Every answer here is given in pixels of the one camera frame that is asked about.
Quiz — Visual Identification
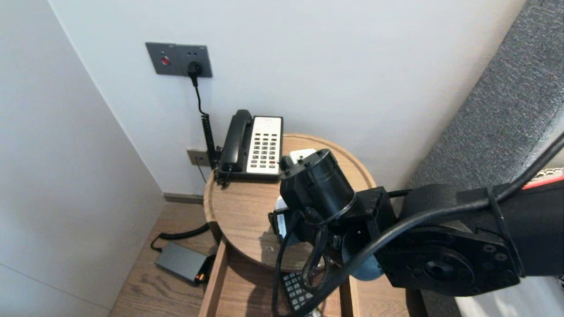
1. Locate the white round puck lamp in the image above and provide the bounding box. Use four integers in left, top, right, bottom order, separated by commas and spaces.
274, 195, 292, 241

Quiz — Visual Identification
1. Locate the black TV remote control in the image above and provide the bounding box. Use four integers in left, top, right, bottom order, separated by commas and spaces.
282, 272, 320, 314

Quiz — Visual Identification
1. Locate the curved wooden table drawer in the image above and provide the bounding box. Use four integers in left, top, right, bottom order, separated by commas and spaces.
198, 238, 360, 317

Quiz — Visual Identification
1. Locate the round wooden side table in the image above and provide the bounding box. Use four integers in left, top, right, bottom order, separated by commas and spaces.
204, 133, 378, 272

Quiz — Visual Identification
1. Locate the black and white desk telephone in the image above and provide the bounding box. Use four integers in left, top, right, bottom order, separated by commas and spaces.
218, 115, 284, 181

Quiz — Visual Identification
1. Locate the black telephone handset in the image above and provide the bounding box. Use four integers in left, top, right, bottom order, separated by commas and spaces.
219, 109, 253, 173

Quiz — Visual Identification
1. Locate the grey power adapter brick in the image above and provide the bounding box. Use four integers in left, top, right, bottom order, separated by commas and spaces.
155, 242, 209, 284

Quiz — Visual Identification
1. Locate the grey upholstered headboard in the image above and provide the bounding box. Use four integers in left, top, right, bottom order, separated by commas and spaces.
406, 0, 564, 195

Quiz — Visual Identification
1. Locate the white bed sheet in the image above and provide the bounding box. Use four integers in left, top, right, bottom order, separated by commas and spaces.
453, 276, 564, 317

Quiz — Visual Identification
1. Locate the black coiled handset cord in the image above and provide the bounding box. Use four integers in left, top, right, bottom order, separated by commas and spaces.
213, 164, 233, 189

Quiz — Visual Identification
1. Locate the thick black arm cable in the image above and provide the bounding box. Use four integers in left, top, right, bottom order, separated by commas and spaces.
291, 131, 564, 317

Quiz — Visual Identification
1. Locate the beige low wall socket plate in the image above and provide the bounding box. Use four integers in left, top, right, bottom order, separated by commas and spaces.
186, 149, 212, 168

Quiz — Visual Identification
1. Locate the black coiled power cable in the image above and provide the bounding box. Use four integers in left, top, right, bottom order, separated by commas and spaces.
151, 62, 220, 254

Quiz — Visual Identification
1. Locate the grey upholstered bed frame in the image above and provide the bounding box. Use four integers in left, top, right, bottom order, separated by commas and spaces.
404, 288, 462, 317

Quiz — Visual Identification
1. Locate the grey wall power socket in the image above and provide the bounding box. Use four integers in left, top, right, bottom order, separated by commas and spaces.
175, 44, 213, 78

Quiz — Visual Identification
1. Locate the grey wall switch panel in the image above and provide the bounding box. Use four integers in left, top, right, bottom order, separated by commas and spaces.
145, 42, 179, 76

